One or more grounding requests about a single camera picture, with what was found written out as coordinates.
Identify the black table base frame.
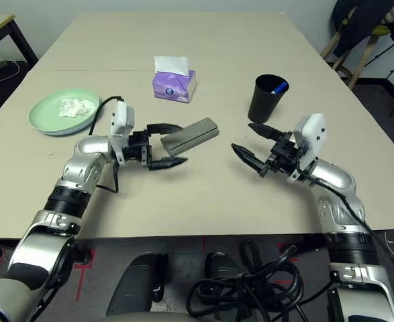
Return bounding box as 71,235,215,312
0,234,328,266

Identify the yellow-green stool cushion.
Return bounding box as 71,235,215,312
340,18,391,36

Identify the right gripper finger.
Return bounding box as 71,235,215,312
248,123,280,142
231,143,268,172

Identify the white marker blue cap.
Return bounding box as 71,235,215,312
270,81,289,95

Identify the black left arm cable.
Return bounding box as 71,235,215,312
88,95,126,194

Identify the grey left robot leg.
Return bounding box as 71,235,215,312
105,254,167,316

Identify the grey glasses case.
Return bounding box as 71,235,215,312
160,117,220,160

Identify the wooden stool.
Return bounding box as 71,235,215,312
319,28,384,90

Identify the black cup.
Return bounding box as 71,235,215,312
248,74,290,124

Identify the black cable bundle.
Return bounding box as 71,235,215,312
185,239,305,319

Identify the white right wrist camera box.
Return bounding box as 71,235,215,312
289,113,327,184

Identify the grey robot leg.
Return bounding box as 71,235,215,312
105,254,167,316
205,253,251,299

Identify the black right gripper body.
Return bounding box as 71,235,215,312
258,132,300,177

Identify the purple tissue pack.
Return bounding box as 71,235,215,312
152,56,197,103

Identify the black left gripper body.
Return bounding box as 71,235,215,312
128,129,152,167

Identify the black jacket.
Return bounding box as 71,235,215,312
330,0,394,58

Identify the light green plate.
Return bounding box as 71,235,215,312
28,87,103,135

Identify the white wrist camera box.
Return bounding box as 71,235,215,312
289,113,327,184
108,100,136,165

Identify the grey right robot leg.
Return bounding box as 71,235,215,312
205,253,251,299

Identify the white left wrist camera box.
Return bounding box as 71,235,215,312
108,100,136,165

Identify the white tissue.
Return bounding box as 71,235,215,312
58,97,97,118

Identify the black tripod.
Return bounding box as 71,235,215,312
364,32,394,117

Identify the light blue plate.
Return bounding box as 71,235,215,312
32,110,102,137

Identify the white floor cable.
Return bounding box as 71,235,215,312
0,60,19,87

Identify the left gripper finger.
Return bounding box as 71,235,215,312
148,156,188,171
146,123,184,136

